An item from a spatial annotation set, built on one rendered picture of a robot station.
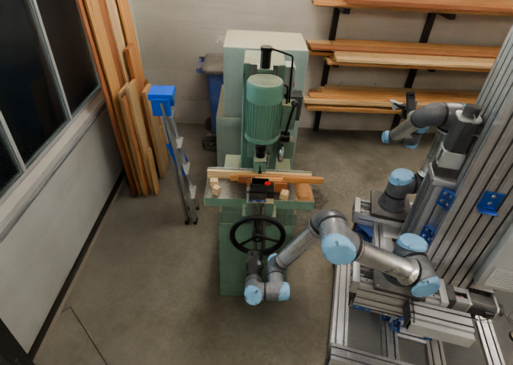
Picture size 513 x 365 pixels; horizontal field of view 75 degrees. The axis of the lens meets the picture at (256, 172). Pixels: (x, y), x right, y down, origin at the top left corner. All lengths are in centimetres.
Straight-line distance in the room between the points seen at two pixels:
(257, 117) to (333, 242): 72
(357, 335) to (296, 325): 41
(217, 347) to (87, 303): 93
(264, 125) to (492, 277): 127
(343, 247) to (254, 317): 131
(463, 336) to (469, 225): 47
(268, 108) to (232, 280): 123
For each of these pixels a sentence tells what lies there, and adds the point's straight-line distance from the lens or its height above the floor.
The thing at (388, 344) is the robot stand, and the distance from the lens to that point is 227.
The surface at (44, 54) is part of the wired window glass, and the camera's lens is 256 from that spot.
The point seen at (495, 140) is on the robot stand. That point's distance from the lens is 153.
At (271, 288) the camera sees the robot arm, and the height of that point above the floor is 86.
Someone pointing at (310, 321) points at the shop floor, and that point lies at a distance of 246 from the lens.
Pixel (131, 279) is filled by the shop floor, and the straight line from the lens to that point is 269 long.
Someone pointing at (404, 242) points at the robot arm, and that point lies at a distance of 159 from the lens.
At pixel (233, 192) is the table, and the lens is 186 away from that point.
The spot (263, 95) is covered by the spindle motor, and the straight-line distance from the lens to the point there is 158.
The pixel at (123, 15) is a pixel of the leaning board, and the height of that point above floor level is 142.
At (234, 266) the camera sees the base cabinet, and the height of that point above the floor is 33.
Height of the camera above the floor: 211
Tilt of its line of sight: 37 degrees down
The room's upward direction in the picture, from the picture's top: 4 degrees clockwise
